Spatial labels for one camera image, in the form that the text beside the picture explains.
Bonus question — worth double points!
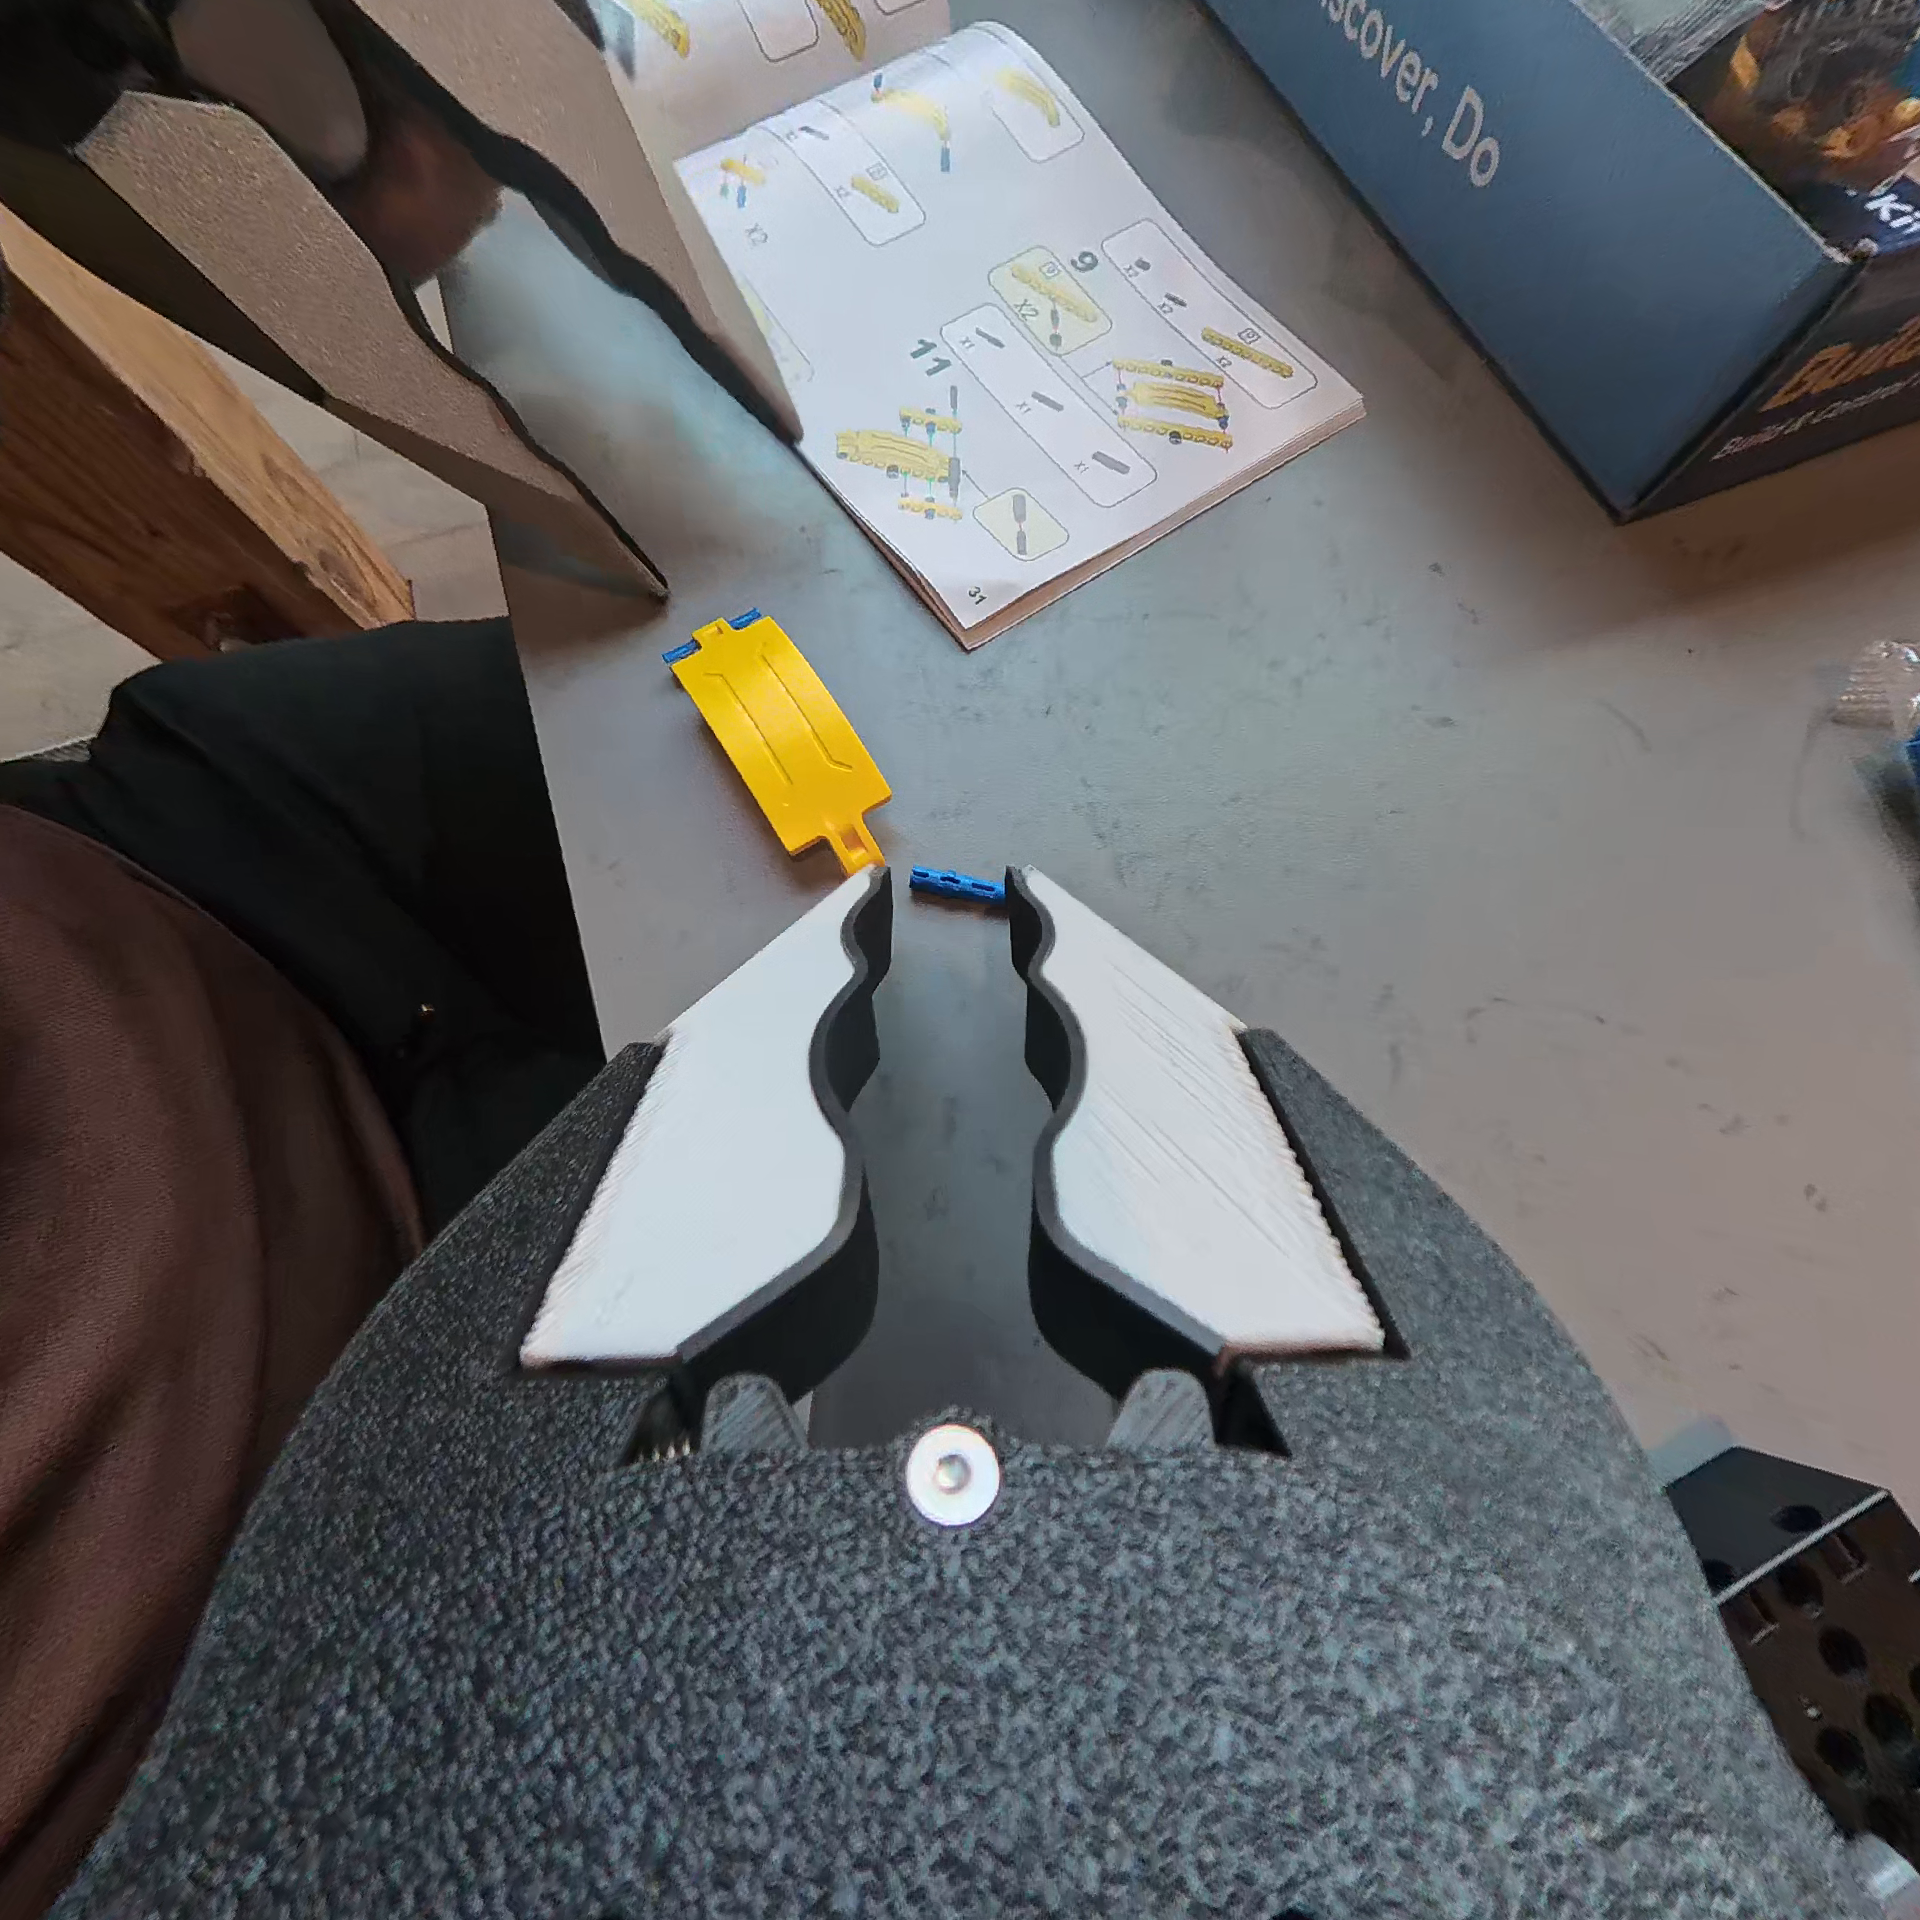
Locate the yellow curved arc beam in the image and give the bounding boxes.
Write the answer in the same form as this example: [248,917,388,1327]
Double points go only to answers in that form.
[667,613,889,873]

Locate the yellow black brick assembly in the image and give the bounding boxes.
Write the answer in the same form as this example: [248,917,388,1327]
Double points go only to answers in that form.
[1664,1447,1920,1854]

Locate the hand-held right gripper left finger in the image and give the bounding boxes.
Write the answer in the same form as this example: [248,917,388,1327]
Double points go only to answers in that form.
[517,866,893,1404]

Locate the clear bag yellow grey parts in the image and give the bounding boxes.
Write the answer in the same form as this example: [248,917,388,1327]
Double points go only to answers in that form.
[1830,637,1920,840]

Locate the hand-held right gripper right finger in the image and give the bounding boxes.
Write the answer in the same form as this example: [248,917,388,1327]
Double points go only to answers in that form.
[1006,866,1389,1368]

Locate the wooden pillar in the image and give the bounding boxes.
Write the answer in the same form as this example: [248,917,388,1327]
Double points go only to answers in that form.
[0,210,414,663]

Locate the instruction booklet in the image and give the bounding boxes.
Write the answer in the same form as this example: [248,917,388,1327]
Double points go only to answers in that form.
[608,0,1367,648]

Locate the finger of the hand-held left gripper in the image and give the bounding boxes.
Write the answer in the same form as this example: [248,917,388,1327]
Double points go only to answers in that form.
[359,0,804,444]
[76,0,669,599]

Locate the grey desk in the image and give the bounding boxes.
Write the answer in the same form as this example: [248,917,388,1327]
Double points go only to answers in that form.
[440,0,1920,1846]

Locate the person's brown shirt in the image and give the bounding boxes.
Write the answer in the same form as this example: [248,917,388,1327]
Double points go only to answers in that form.
[0,802,429,1905]

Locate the person's black trouser legs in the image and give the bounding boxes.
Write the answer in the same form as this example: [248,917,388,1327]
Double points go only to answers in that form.
[0,615,600,1231]

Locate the person's left hand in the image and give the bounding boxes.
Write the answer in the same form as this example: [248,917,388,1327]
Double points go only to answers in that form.
[336,89,505,288]

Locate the blue cardboard kit box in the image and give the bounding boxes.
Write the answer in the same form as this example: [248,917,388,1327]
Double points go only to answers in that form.
[1200,0,1920,522]

